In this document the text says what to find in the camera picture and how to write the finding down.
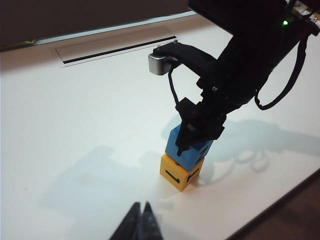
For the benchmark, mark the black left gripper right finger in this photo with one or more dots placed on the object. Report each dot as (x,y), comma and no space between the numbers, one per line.
(150,225)

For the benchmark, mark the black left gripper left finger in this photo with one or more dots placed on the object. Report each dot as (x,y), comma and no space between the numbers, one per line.
(131,225)

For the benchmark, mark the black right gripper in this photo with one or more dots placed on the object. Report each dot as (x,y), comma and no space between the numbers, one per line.
(212,110)

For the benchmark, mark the yellow letter block T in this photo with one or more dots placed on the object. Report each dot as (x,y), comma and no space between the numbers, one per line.
(172,175)

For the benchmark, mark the grey fabric desk divider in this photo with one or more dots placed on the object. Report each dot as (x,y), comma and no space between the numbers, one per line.
(75,17)

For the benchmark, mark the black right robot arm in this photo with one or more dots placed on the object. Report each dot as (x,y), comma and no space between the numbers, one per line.
(250,30)

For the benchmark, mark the blue letter block Z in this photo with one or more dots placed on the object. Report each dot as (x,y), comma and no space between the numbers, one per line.
(172,142)

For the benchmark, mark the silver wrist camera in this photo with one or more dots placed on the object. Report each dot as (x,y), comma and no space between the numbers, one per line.
(160,65)

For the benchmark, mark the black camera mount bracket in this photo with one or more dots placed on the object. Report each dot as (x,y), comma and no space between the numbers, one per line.
(192,55)

